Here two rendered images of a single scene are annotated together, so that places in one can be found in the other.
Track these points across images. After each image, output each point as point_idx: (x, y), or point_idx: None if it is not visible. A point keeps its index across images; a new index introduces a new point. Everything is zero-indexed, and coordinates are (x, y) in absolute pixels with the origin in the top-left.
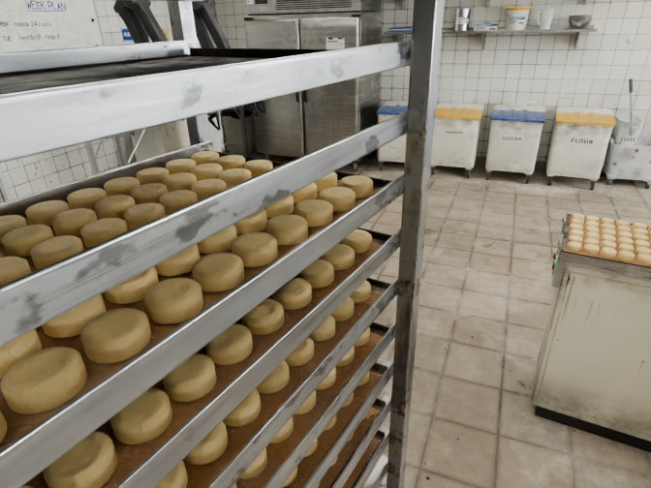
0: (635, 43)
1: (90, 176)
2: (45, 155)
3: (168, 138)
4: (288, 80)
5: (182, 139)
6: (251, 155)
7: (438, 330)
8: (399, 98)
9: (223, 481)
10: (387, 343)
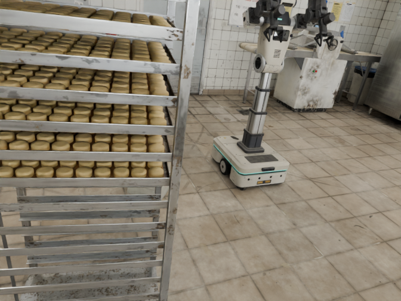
0: None
1: None
2: (230, 57)
3: (259, 45)
4: None
5: (265, 47)
6: (361, 106)
7: (388, 269)
8: None
9: (10, 55)
10: (166, 104)
